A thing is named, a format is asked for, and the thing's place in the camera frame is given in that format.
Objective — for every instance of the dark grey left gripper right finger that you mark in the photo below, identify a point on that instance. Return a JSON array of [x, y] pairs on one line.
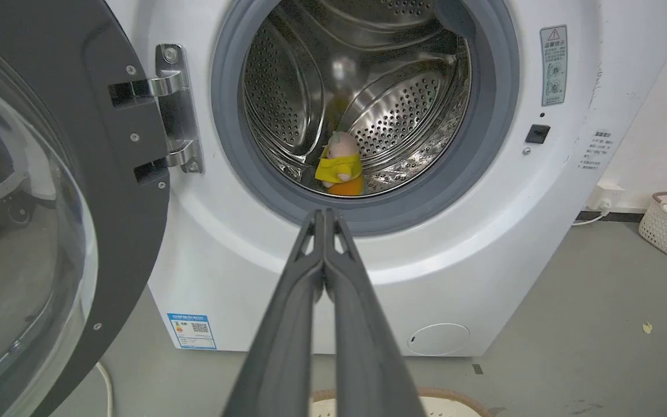
[[368, 347]]

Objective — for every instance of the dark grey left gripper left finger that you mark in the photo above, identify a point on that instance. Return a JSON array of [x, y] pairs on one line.
[[278, 347]]

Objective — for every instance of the beige basket with brown rim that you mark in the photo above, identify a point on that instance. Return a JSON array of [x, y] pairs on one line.
[[461, 402]]

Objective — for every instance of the white front-load washing machine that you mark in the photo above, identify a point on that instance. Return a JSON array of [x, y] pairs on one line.
[[484, 231]]

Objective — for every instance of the plush doll in yellow raincoat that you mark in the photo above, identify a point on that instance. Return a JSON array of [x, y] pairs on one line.
[[340, 165]]

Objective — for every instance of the dark grey washing machine door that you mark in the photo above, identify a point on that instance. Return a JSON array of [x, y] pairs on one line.
[[50, 202]]

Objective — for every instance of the blue energy label sticker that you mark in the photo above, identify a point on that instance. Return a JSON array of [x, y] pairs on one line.
[[191, 331]]

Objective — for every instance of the chrome door hinge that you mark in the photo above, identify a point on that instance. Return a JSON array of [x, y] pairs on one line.
[[178, 110]]

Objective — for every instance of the stainless steel perforated drum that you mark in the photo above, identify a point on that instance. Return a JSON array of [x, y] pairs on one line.
[[380, 87]]

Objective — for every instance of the small yellow floor scrap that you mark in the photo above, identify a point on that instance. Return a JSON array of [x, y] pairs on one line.
[[647, 327]]

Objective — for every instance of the grey warning label sticker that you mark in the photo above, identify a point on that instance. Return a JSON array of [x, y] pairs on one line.
[[553, 65]]

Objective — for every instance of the white wall power outlet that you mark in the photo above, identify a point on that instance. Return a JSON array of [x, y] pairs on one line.
[[604, 196]]

